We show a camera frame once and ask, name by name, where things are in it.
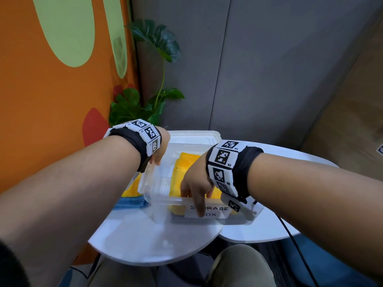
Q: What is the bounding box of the person's right hand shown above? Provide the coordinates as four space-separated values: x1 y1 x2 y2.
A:
180 152 215 218

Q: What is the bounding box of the person's left hand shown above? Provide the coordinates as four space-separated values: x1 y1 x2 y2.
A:
149 127 170 166

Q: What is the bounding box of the white box lid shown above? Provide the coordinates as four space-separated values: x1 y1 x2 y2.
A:
167 130 223 146

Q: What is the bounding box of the clear plastic storage box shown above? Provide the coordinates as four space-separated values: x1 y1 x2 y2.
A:
137 142 264 226

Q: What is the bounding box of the blue towel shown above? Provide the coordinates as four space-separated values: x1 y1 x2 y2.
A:
115 195 147 208

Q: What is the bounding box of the person's left forearm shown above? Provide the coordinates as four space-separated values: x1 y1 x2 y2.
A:
0 136 141 287

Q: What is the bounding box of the person's right forearm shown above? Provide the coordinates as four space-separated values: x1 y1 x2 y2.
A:
247 153 383 278

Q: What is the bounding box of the person's right leg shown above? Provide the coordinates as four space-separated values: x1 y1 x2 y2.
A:
206 244 277 287

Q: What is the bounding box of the person's leg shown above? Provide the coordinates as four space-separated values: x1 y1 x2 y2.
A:
206 244 277 287
87 257 156 287

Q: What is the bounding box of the person's left leg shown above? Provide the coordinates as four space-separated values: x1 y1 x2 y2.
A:
87 257 156 287

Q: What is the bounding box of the black left wristband with markers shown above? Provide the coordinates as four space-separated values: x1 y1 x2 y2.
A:
103 118 162 173

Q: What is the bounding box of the black wristband with markers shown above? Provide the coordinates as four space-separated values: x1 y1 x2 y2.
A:
205 140 265 204
103 118 162 173

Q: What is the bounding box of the black right wristband with markers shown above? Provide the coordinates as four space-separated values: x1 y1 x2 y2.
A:
205 140 265 204

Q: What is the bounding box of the green leafy plant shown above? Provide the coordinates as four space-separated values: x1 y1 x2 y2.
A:
109 19 185 126

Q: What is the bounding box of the dark green shirt sleeve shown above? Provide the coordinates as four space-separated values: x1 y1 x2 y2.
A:
0 240 30 287

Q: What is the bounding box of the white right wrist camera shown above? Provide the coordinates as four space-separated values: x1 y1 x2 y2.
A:
221 193 264 222

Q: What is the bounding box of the black right camera cable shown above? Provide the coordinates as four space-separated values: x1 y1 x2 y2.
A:
276 216 319 287

